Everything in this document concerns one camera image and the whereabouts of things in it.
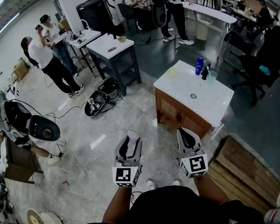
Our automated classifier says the white cluttered desk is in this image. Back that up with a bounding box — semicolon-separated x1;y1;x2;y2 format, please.
64;28;104;79

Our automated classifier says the black and white backpack rig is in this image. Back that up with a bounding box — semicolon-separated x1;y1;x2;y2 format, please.
3;98;61;145

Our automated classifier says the black oval hanging rig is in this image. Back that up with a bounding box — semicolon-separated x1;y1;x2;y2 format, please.
151;0;169;29

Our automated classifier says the black backpack rig with cables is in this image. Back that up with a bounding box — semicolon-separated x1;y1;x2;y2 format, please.
83;77;125;118

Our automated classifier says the blue plastic bottle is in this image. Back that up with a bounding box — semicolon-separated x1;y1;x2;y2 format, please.
194;56;205;76

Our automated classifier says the person's black clothing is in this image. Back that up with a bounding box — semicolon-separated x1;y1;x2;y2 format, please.
76;181;265;224

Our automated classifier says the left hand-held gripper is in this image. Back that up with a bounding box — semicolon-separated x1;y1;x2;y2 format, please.
110;134;145;188

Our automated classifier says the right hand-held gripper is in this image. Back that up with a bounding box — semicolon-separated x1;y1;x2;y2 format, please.
177;126;209;179

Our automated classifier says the white waste bin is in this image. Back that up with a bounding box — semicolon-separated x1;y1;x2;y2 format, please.
195;21;210;42

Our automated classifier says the cardboard box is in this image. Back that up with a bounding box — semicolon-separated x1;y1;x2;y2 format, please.
10;58;32;82

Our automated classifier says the person's left forearm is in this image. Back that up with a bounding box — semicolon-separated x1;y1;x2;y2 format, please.
101;185;135;224

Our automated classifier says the long white table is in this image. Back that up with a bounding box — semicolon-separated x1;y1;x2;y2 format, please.
182;0;239;59

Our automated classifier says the teal object on chair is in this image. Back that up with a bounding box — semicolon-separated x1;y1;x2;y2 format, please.
259;64;271;77

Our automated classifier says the black floor cable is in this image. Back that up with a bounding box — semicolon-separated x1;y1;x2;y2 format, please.
12;94;89;123

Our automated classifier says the black office chair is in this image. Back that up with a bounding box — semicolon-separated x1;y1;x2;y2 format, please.
228;26;280;108

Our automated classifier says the person's right forearm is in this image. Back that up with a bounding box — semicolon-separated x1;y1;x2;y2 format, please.
194;172;230;208

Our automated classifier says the wooden pallet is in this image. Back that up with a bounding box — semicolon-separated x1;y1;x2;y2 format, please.
205;132;280;219

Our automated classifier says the black equipment case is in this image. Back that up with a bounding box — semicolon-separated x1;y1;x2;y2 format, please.
75;0;125;39

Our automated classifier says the clear green cup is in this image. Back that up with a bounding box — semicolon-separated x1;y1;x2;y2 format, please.
206;70;219;85

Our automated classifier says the person's left white shoe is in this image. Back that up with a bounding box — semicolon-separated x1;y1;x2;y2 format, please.
145;179;157;191

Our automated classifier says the wooden vanity cabinet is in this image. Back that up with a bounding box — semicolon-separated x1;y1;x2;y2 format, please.
154;85;214;142

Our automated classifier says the dark table with white basin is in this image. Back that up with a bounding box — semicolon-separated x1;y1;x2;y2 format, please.
86;31;144;98

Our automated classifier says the black sink faucet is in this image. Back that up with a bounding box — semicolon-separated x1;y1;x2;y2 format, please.
200;61;212;81

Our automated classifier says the pale cable spool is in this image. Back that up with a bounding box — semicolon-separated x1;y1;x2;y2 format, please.
26;206;65;224

